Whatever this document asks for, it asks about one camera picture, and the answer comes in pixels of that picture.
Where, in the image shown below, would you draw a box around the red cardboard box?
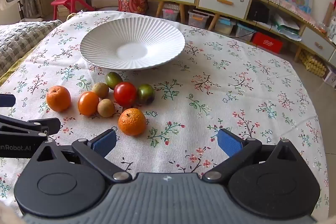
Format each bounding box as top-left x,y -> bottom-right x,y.
252,32 -> 284,51

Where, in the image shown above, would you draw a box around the yellow bead rack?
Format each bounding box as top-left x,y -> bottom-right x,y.
299,50 -> 327,77

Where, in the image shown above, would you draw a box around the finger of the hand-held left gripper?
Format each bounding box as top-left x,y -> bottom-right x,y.
0,114 -> 61,139
0,94 -> 16,107

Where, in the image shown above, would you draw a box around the yellow checked sheet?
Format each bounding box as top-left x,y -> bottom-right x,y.
0,43 -> 37,88

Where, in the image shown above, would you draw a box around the red tomato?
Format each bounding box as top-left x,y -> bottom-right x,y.
114,82 -> 138,107

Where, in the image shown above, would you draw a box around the clear plastic storage box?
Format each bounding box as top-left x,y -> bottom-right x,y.
235,23 -> 255,41
188,10 -> 210,28

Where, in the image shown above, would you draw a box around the clear storage box pink contents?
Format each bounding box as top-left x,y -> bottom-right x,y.
162,7 -> 180,21

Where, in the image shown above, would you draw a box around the small brown fruit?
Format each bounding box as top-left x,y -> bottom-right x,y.
97,98 -> 115,118
91,82 -> 110,99

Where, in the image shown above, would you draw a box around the black box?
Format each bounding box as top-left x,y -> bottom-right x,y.
247,0 -> 270,24

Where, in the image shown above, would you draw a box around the floral tablecloth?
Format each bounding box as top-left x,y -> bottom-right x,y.
0,10 -> 330,224

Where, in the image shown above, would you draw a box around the stack of papers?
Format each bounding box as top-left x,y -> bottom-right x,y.
272,14 -> 302,39

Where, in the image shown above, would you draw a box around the blue lid storage box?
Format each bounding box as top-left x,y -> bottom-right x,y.
215,17 -> 235,35

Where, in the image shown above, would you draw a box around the grey quilted blanket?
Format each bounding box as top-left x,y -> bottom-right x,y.
0,20 -> 63,77

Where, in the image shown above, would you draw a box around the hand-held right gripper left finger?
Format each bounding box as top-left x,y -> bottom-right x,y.
29,129 -> 132,183

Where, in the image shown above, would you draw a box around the white ribbed plate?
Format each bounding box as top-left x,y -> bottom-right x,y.
79,17 -> 186,71

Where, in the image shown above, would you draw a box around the green jujube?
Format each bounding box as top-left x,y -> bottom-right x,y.
105,71 -> 123,90
138,84 -> 155,105

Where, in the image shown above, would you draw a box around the orange tomato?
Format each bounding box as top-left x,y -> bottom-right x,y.
78,91 -> 100,117

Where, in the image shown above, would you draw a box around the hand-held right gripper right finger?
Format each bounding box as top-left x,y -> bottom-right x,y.
203,128 -> 307,183

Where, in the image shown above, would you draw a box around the orange mandarin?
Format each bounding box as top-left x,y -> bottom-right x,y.
118,108 -> 147,136
46,85 -> 71,112

